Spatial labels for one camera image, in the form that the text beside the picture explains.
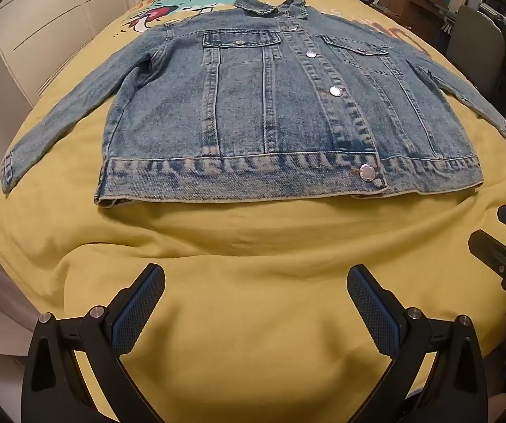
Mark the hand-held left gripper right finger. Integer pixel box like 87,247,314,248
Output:
346,264,487,423

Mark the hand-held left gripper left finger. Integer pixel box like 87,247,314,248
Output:
21,263,166,423

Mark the yellow printed bedspread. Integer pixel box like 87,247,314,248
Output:
0,0,506,423

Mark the grey chair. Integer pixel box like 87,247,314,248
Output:
447,5,506,93

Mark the white wardrobe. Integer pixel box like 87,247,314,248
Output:
0,0,148,106

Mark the blue denim jacket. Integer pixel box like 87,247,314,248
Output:
0,0,506,208

